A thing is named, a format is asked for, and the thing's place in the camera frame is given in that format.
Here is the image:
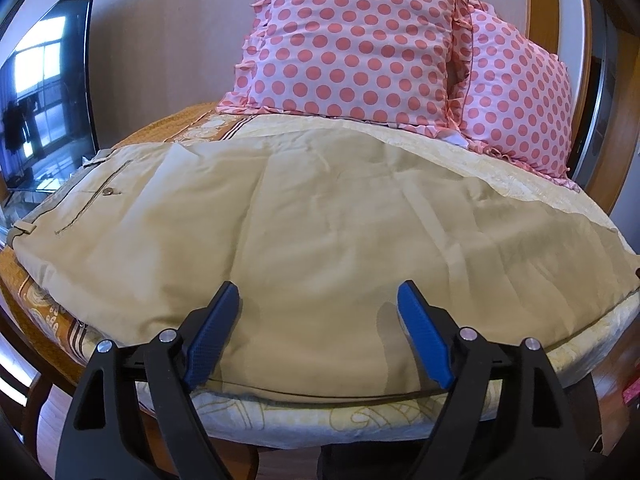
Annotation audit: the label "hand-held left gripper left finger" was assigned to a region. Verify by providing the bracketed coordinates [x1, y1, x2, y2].
[55, 281, 241, 480]

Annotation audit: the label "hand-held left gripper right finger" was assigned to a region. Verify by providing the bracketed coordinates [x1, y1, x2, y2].
[396, 280, 618, 480]

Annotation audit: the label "beige pants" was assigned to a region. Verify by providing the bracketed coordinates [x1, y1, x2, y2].
[7, 126, 640, 403]

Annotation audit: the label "yellow patterned bedspread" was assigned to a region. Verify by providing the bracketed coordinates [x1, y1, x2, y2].
[0, 101, 640, 450]

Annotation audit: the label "small pink polka dot pillow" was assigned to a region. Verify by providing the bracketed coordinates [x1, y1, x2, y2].
[447, 0, 583, 192]

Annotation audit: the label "black flat screen television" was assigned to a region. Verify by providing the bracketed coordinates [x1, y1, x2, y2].
[0, 0, 101, 210]

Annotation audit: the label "large pink polka dot pillow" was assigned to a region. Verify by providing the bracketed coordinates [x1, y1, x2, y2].
[216, 0, 473, 142]

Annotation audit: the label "wooden headboard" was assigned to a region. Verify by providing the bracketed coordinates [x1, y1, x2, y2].
[522, 0, 633, 216]

